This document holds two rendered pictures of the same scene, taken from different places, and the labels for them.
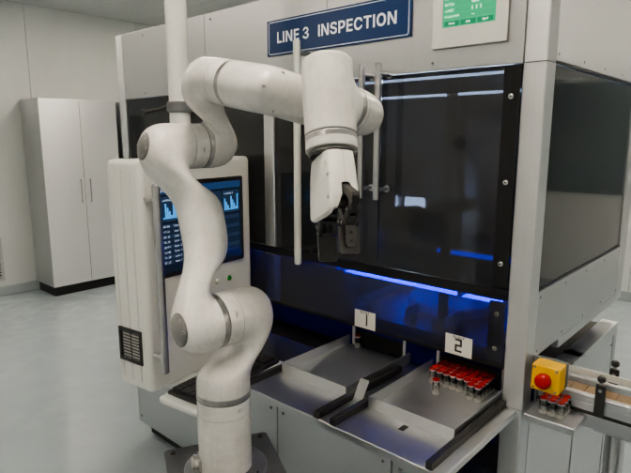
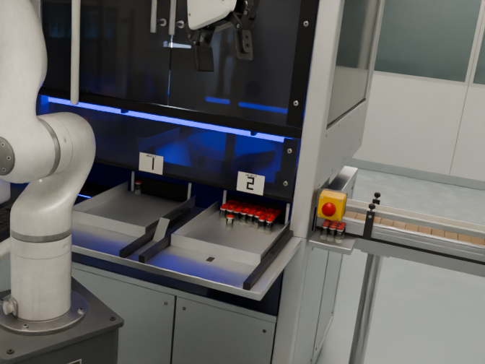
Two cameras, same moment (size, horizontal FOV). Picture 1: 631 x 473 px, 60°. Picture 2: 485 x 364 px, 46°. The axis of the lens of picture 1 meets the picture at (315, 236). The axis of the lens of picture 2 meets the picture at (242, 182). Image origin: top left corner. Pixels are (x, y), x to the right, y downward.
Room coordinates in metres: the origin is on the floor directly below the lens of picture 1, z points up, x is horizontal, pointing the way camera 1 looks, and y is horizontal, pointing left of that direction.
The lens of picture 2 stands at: (-0.01, 0.28, 1.52)
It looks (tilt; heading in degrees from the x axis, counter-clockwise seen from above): 17 degrees down; 336
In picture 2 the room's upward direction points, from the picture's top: 6 degrees clockwise
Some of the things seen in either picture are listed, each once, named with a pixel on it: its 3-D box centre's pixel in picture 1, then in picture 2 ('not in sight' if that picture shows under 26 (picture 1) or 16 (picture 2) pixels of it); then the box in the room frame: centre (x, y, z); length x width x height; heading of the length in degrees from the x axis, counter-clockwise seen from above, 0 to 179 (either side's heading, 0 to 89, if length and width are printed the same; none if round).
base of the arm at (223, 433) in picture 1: (224, 432); (41, 271); (1.14, 0.21, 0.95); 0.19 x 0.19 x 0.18
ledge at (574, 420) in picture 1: (557, 414); (333, 240); (1.37, -0.66, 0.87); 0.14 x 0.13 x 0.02; 138
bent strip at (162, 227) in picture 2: (349, 397); (152, 235); (1.39, -0.10, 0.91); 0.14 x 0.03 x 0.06; 138
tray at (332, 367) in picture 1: (347, 362); (135, 206); (1.66, -0.10, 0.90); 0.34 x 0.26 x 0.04; 138
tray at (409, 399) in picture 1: (440, 395); (236, 230); (1.43, -0.36, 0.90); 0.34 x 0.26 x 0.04; 138
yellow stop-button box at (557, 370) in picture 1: (549, 374); (332, 204); (1.35, -0.62, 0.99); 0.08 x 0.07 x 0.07; 138
